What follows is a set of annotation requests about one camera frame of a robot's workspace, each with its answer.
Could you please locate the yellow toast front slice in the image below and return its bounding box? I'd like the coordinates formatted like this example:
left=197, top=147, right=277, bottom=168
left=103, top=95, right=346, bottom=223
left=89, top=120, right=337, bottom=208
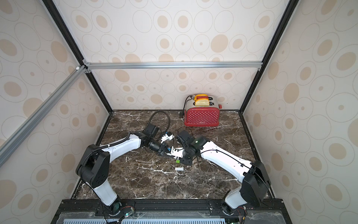
left=195, top=98, right=210, bottom=107

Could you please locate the black toaster power cable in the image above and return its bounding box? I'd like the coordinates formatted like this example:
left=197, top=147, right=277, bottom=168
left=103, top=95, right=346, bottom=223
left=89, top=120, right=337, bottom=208
left=178, top=96, right=195, bottom=118

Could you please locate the yellow toast back slice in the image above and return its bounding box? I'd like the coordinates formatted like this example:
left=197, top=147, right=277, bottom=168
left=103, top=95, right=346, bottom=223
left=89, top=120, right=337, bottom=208
left=194, top=94, right=209, bottom=101

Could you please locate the red toaster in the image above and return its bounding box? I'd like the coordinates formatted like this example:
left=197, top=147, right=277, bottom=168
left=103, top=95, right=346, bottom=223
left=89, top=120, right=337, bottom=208
left=184, top=98, right=222, bottom=127

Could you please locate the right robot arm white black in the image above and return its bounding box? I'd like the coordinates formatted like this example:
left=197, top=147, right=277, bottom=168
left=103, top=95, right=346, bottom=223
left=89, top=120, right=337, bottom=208
left=176, top=131, right=271, bottom=215

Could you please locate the left black frame post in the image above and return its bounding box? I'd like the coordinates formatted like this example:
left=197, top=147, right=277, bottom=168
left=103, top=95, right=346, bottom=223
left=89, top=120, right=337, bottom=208
left=41, top=0, right=113, bottom=113

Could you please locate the black frame post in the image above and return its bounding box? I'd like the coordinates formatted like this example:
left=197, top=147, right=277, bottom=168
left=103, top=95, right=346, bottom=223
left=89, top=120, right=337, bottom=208
left=41, top=0, right=113, bottom=113
left=239, top=0, right=299, bottom=115

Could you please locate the right black frame post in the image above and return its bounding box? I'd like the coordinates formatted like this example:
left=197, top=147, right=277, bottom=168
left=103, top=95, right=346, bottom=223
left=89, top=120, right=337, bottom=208
left=239, top=0, right=299, bottom=115

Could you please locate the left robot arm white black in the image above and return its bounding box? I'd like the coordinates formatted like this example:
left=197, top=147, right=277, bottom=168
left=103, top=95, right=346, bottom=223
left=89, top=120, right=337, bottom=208
left=76, top=123, right=173, bottom=216

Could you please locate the horizontal aluminium rail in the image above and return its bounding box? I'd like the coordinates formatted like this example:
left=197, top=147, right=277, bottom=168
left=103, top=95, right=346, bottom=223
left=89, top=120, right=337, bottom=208
left=85, top=61, right=263, bottom=70

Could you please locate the yellow toast slice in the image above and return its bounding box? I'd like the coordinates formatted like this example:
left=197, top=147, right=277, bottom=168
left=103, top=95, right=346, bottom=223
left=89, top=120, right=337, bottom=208
left=194, top=94, right=209, bottom=101
left=195, top=98, right=210, bottom=107

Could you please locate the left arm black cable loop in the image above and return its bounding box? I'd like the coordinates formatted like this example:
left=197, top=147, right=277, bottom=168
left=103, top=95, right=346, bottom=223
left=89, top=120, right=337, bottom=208
left=146, top=110, right=171, bottom=138

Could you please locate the left diagonal aluminium rail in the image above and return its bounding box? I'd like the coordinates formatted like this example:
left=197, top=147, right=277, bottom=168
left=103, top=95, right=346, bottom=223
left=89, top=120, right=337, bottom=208
left=1, top=65, right=86, bottom=165

